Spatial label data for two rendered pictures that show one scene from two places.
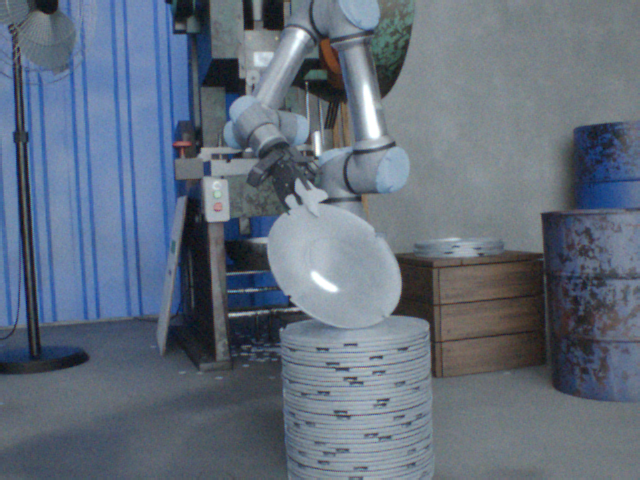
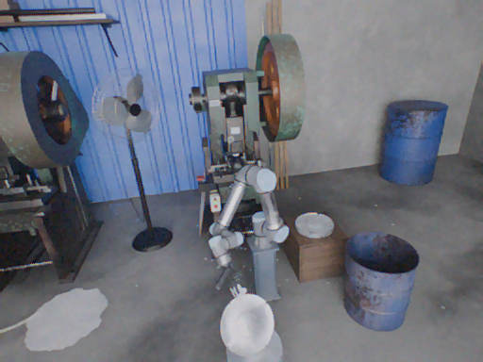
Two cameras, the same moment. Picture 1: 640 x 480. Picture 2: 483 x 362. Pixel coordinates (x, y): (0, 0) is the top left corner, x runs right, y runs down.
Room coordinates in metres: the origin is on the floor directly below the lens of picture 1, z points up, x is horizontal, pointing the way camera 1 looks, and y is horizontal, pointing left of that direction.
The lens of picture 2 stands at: (0.41, -0.23, 1.77)
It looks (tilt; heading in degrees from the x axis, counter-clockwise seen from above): 25 degrees down; 8
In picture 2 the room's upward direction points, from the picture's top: 4 degrees counter-clockwise
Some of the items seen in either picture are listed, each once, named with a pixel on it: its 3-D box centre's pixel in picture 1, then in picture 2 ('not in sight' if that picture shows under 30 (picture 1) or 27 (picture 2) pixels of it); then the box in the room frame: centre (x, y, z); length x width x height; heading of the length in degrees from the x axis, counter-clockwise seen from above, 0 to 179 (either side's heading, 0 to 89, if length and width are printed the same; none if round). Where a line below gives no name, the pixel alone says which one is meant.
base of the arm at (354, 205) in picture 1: (342, 215); (261, 237); (2.20, -0.08, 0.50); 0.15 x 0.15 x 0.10
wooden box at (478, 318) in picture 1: (461, 307); (313, 245); (2.55, -0.47, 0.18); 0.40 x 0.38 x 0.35; 16
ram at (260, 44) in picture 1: (261, 68); (234, 132); (2.91, 0.16, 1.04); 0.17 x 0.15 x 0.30; 16
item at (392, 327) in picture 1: (354, 328); (254, 347); (1.53, -0.07, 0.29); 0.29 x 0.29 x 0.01
